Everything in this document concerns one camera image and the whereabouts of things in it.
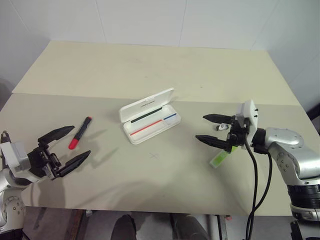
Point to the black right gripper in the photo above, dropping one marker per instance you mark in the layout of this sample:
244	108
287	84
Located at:
237	137

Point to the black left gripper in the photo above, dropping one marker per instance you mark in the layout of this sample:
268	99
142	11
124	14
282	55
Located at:
37	160

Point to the red and black marker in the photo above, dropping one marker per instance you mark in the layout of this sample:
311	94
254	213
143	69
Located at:
80	132

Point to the white hinged pencil case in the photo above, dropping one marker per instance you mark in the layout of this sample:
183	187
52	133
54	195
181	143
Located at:
150	130

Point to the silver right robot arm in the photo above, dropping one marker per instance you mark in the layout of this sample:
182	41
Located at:
287	150

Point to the metal table leg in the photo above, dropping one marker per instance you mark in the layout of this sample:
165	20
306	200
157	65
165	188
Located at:
221	227

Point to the dark rounded shape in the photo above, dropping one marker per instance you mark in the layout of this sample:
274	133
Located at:
123	227
187	227

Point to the black object beside table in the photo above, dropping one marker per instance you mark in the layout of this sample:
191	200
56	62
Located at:
315	107

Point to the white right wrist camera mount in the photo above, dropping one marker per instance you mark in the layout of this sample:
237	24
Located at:
250	110

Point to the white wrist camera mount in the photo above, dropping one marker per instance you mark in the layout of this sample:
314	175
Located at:
7	152
250	110

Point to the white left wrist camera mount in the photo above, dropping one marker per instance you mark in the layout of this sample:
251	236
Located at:
7	152

